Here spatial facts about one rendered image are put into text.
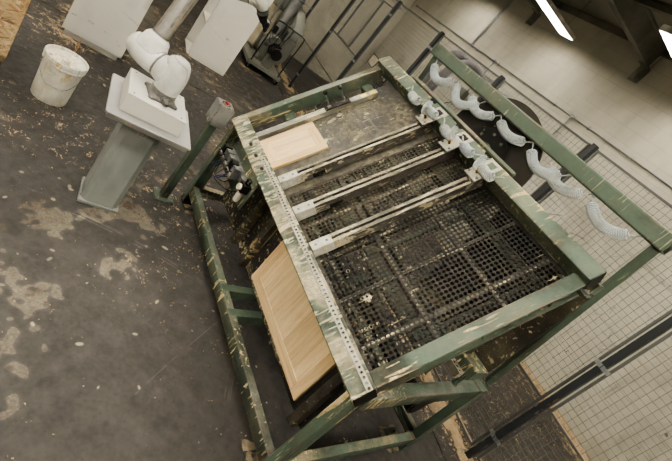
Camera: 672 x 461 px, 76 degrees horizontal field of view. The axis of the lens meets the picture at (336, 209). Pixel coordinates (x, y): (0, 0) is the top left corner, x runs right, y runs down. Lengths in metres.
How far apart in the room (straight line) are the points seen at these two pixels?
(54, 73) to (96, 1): 1.39
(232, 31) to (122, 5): 2.03
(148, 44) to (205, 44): 3.91
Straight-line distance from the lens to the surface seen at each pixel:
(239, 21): 6.66
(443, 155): 2.78
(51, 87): 3.92
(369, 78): 3.55
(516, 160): 3.10
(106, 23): 5.13
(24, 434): 2.29
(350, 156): 2.81
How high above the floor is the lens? 2.01
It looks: 21 degrees down
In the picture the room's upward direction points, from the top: 42 degrees clockwise
